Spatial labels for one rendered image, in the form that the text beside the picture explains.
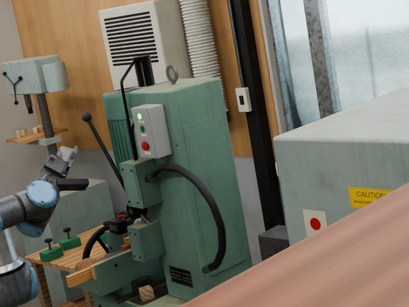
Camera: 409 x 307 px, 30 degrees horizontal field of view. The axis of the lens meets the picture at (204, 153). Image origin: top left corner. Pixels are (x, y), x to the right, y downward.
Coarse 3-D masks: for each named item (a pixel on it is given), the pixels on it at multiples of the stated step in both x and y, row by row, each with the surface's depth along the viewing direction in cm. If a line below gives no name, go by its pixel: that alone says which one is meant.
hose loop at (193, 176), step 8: (160, 168) 239; (168, 168) 235; (176, 168) 233; (184, 168) 232; (152, 176) 243; (184, 176) 230; (192, 176) 229; (200, 184) 227; (200, 192) 227; (208, 192) 226; (208, 200) 225; (216, 208) 225; (216, 216) 225; (216, 224) 226; (224, 224) 226; (224, 232) 226; (224, 240) 227; (224, 248) 228; (216, 256) 231; (208, 264) 237; (216, 264) 233; (208, 272) 239
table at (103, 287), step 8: (104, 256) 287; (160, 256) 278; (136, 264) 272; (144, 264) 274; (152, 264) 276; (160, 264) 279; (72, 272) 276; (120, 272) 268; (128, 272) 270; (136, 272) 272; (144, 272) 274; (152, 272) 276; (96, 280) 263; (104, 280) 264; (112, 280) 266; (120, 280) 268; (128, 280) 270; (80, 288) 274; (88, 288) 270; (96, 288) 265; (104, 288) 264; (112, 288) 266
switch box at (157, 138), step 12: (132, 108) 240; (144, 108) 234; (156, 108) 234; (144, 120) 236; (156, 120) 235; (144, 132) 237; (156, 132) 235; (168, 132) 238; (156, 144) 235; (168, 144) 238; (144, 156) 241; (156, 156) 236
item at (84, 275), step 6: (84, 270) 263; (90, 270) 264; (66, 276) 260; (72, 276) 260; (78, 276) 261; (84, 276) 263; (90, 276) 264; (72, 282) 260; (78, 282) 261; (84, 282) 263
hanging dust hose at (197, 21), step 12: (180, 0) 410; (192, 0) 406; (204, 0) 408; (192, 12) 406; (204, 12) 408; (192, 24) 408; (204, 24) 409; (192, 36) 410; (204, 36) 409; (192, 48) 412; (204, 48) 410; (192, 60) 414; (204, 60) 411; (216, 60) 417; (204, 72) 413; (216, 72) 414; (228, 120) 420
